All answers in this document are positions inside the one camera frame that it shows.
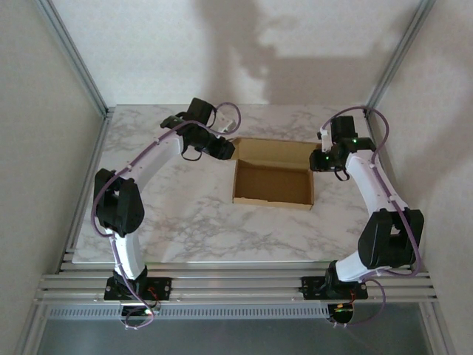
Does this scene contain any brown cardboard paper box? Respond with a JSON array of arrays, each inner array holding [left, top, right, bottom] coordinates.
[[231, 135, 322, 212]]

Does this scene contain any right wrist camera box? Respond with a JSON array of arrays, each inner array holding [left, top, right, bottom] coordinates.
[[316, 126, 330, 153]]

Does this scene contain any right aluminium side rail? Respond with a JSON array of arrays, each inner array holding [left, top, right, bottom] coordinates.
[[364, 110, 418, 273]]

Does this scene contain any aluminium side rail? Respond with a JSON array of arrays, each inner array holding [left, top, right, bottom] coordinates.
[[364, 110, 418, 273], [55, 110, 112, 274]]

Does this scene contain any right aluminium corner post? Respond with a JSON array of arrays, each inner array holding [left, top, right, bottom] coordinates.
[[364, 0, 437, 118]]

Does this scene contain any aluminium corner post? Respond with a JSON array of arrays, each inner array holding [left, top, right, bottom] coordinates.
[[35, 0, 114, 118], [364, 0, 437, 118]]

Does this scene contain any left aluminium side rail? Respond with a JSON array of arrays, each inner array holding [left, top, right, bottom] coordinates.
[[55, 110, 112, 274]]

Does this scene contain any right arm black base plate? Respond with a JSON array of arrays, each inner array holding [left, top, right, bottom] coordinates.
[[301, 276, 369, 301]]

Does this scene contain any left aluminium corner post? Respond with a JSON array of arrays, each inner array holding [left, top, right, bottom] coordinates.
[[35, 0, 114, 118]]

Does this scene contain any aluminium rail frame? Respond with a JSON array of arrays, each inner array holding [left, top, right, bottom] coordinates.
[[35, 260, 439, 306]]

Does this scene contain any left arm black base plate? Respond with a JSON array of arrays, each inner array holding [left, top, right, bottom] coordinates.
[[103, 277, 173, 301]]

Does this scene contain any grey slotted cable duct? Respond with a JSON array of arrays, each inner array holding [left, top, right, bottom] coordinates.
[[44, 305, 333, 321]]

